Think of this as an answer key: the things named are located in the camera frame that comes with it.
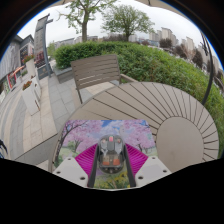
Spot green hedge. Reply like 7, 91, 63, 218
53, 40, 224, 158

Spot distant apartment buildings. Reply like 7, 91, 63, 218
53, 26, 224, 78

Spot leaning bare-trunk tree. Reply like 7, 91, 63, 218
58, 0, 118, 43

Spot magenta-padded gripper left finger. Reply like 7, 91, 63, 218
52, 143, 100, 188

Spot round-crowned green tree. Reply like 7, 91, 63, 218
101, 3, 156, 42

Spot transparent grey computer mouse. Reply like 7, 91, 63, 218
97, 134, 127, 175

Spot flower landscape print mouse pad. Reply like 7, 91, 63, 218
53, 119, 158, 190

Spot brown slatted outdoor chair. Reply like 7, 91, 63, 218
69, 54, 138, 104

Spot white planter with flowers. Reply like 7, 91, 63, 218
23, 54, 37, 79
21, 79, 43, 116

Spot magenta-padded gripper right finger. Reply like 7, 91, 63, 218
124, 143, 173, 188

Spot tall grey sign pillar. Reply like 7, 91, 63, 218
33, 13, 54, 79

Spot dark curved parasol pole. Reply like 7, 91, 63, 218
199, 31, 215, 106

